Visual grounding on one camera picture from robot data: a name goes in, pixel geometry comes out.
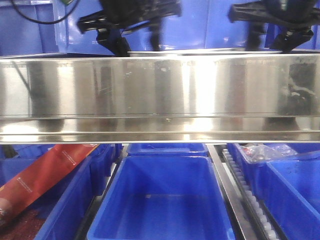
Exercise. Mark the blue bin lower left back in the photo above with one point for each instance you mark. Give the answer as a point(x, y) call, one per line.
point(100, 162)

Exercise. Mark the blue bin lower centre back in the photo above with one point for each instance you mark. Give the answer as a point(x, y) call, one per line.
point(167, 149)

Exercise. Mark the blue bin lower right front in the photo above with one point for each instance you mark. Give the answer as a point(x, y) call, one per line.
point(292, 196)

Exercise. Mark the white roller track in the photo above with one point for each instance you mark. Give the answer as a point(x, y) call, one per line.
point(250, 201)

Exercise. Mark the blue bin lower centre front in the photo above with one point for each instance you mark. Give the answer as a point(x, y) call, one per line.
point(163, 198)

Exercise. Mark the blue crate upper left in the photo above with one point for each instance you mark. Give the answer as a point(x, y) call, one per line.
point(19, 36)

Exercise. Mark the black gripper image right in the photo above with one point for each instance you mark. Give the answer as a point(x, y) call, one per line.
point(291, 14)

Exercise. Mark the red foil package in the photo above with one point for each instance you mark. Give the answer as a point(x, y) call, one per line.
point(39, 177)

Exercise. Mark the steel divider rail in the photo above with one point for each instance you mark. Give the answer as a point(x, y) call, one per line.
point(240, 219)

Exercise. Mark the clear plastic bag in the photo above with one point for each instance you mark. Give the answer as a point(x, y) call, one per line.
point(258, 152)

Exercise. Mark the blue bin lower right back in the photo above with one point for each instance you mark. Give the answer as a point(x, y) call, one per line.
point(255, 172)

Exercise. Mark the blue bin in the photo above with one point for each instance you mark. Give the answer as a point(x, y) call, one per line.
point(255, 172)
point(292, 196)
point(163, 198)
point(100, 162)
point(167, 149)
point(58, 213)

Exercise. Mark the silver metal tray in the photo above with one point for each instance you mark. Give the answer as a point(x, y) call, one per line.
point(202, 52)

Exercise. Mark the blue bin lower left front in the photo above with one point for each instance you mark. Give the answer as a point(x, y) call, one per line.
point(58, 213)

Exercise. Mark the blue crate upper right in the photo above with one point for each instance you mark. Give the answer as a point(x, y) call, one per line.
point(273, 30)

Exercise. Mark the stainless steel shelf rail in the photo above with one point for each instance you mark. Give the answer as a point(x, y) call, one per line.
point(197, 98)

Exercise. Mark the large blue crate upper centre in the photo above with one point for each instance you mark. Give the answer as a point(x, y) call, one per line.
point(204, 24)

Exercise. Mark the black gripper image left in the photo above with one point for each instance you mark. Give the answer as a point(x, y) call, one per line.
point(122, 14)

